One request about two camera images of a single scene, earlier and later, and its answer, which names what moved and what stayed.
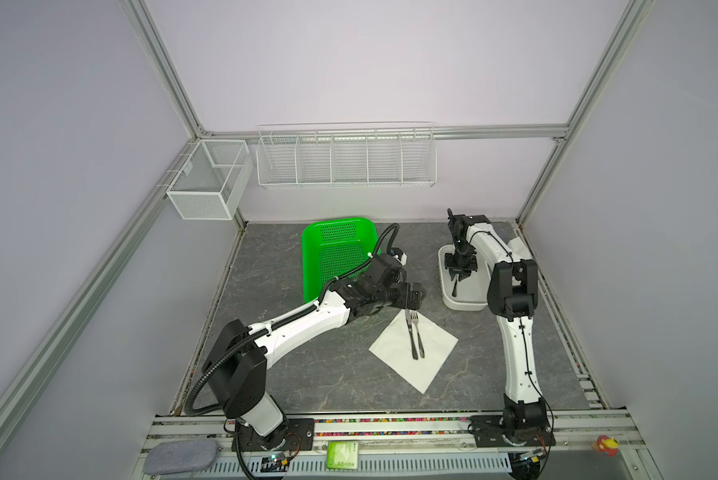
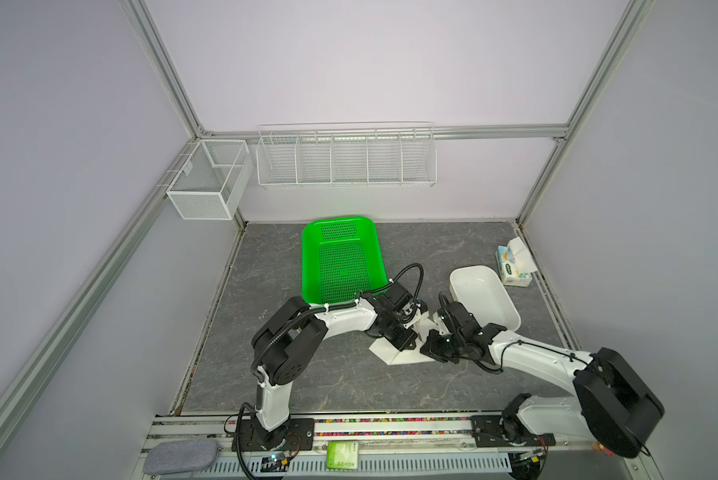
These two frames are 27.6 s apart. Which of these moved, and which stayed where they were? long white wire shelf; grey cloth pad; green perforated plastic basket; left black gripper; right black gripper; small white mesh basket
Moved: left black gripper; right black gripper
Stayed: green perforated plastic basket; grey cloth pad; small white mesh basket; long white wire shelf
